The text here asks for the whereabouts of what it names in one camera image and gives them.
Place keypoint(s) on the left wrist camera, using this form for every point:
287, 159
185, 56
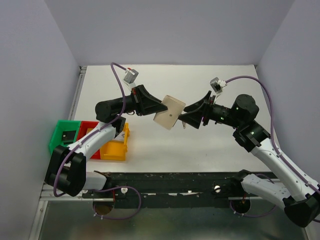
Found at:
130, 76

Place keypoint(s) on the green plastic bin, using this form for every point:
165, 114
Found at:
62, 125

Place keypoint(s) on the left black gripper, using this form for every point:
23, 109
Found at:
142, 99

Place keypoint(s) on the black item in green bin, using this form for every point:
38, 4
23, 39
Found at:
68, 137

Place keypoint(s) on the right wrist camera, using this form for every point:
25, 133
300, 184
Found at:
217, 86

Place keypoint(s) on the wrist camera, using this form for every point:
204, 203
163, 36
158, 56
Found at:
130, 76
217, 86

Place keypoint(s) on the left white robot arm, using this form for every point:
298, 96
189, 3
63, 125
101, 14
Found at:
67, 171

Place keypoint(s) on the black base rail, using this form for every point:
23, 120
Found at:
171, 190

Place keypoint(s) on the beige card holder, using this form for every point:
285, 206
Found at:
168, 118

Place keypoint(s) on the card in yellow bin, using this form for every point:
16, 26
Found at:
120, 137

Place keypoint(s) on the yellow plastic bin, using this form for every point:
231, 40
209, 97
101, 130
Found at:
116, 150

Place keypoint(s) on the aluminium side rail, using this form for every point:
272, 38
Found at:
78, 89

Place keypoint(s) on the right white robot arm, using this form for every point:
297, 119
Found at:
299, 196

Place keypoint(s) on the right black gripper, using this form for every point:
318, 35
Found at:
194, 119

